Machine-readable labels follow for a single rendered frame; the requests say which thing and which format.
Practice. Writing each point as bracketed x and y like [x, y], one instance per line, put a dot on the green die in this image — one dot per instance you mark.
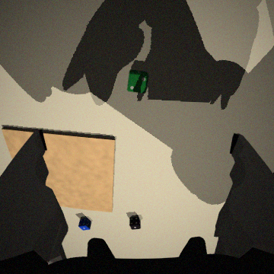
[138, 81]

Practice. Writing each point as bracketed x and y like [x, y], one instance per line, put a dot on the dark blue die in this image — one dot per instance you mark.
[85, 224]

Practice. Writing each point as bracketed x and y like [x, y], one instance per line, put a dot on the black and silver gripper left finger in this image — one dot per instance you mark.
[32, 223]

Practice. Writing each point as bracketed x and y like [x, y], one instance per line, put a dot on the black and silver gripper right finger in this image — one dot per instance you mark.
[245, 224]

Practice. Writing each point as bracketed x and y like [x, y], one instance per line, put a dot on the black die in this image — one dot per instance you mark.
[134, 223]

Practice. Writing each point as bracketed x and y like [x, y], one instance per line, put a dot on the tan mat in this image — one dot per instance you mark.
[80, 167]

